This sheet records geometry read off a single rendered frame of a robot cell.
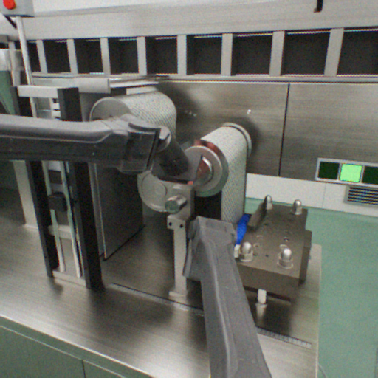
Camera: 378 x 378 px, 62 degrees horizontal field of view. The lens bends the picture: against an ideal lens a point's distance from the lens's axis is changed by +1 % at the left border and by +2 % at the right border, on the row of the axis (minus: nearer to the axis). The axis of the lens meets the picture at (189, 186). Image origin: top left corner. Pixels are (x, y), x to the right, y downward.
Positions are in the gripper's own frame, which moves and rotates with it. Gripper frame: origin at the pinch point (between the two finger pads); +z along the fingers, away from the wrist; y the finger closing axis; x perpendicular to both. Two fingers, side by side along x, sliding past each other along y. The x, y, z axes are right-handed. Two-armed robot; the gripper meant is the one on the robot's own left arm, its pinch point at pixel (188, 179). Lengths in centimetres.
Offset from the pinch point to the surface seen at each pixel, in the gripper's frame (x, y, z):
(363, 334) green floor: -22, 65, 162
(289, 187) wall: 105, 2, 268
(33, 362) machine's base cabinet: -53, -37, 17
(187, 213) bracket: -6.6, -0.8, 6.8
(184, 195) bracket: -2.9, -1.5, 3.5
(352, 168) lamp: 22, 37, 30
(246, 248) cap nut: -10.9, 14.3, 13.0
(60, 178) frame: -6.3, -32.1, -4.9
